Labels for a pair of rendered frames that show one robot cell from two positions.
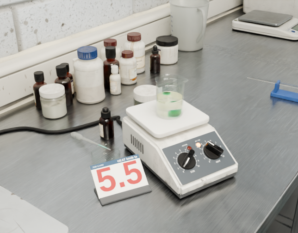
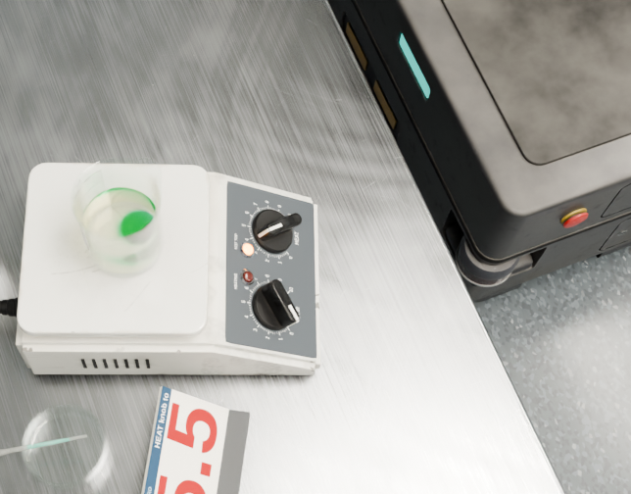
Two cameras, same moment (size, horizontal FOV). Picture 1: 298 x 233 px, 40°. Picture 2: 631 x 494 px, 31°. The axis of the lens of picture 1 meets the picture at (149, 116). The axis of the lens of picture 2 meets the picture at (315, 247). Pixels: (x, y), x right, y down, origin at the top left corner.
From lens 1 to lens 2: 0.60 m
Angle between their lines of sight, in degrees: 56
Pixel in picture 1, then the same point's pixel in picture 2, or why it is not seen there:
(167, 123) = (169, 278)
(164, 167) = (252, 363)
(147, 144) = (172, 354)
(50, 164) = not seen: outside the picture
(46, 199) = not seen: outside the picture
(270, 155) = (287, 93)
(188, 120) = (188, 224)
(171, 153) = (244, 327)
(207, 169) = (305, 278)
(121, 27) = not seen: outside the picture
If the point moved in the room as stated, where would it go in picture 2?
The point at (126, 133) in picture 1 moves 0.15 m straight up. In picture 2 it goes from (54, 362) to (17, 281)
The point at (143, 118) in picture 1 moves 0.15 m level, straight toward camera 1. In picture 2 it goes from (104, 315) to (310, 433)
